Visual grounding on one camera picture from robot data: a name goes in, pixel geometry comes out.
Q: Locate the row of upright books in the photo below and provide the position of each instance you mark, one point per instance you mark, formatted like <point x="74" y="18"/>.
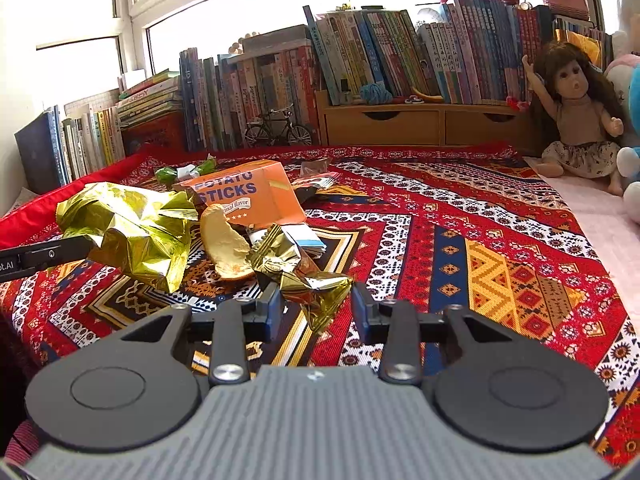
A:
<point x="250" y="95"/>

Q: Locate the green candy wrapper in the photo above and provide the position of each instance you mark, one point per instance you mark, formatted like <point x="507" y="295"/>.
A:
<point x="167" y="175"/>

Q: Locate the row of tall colourful books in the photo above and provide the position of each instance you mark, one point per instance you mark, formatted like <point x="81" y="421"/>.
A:
<point x="425" y="55"/>

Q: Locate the orange snack box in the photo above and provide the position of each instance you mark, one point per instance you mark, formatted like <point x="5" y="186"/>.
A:
<point x="250" y="190"/>

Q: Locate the white window frame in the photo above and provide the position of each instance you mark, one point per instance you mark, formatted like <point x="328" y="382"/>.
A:
<point x="137" y="7"/>

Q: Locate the pink bed sheet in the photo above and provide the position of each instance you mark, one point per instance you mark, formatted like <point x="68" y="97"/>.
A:
<point x="590" y="210"/>

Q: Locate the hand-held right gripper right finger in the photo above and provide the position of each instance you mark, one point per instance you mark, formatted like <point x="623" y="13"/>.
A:
<point x="361" y="310"/>

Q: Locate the small gold foil wrapper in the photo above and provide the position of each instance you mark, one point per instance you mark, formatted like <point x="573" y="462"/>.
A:
<point x="300" y="285"/>

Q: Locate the white and blue folded packet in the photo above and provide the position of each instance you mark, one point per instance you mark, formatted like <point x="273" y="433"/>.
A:
<point x="306" y="238"/>

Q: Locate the row of thin books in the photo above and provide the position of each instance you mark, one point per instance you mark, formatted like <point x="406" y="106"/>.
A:
<point x="70" y="145"/>

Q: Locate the blue plush toy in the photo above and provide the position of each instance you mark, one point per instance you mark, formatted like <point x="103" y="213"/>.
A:
<point x="632" y="160"/>

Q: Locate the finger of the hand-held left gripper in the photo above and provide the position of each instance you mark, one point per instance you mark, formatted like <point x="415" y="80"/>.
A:
<point x="60" y="250"/>

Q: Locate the yellow curved toy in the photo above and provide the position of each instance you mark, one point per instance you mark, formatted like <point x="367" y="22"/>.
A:
<point x="427" y="96"/>

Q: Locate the wooden drawer organizer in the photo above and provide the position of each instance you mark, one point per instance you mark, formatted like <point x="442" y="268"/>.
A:
<point x="400" y="122"/>

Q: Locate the stack of flat books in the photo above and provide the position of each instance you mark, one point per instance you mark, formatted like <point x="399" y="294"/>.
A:
<point x="150" y="100"/>

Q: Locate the white plush toy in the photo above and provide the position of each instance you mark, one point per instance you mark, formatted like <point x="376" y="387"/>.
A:
<point x="622" y="85"/>

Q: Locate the blue yarn ball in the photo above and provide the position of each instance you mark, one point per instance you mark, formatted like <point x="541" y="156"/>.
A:
<point x="376" y="94"/>

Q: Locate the black miniature bicycle model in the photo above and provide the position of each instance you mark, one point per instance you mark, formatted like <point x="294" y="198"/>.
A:
<point x="275" y="132"/>

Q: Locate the red patterned woven blanket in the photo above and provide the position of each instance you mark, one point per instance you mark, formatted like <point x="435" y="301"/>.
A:
<point x="450" y="240"/>

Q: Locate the long-haired doll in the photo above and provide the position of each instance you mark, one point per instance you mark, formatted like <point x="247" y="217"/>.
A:
<point x="575" y="120"/>

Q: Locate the row of small books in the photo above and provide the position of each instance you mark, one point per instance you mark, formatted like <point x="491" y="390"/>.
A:
<point x="575" y="24"/>

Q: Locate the large gold foil wrapper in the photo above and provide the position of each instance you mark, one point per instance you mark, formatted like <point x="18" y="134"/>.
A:
<point x="135" y="230"/>

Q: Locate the clear plastic wrapper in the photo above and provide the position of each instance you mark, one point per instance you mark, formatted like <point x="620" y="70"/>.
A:
<point x="314" y="166"/>

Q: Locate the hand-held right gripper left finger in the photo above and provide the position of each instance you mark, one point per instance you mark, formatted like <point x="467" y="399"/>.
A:
<point x="273" y="310"/>

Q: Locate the gold gift bag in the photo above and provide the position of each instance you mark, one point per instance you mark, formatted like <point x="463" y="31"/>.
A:
<point x="586" y="47"/>

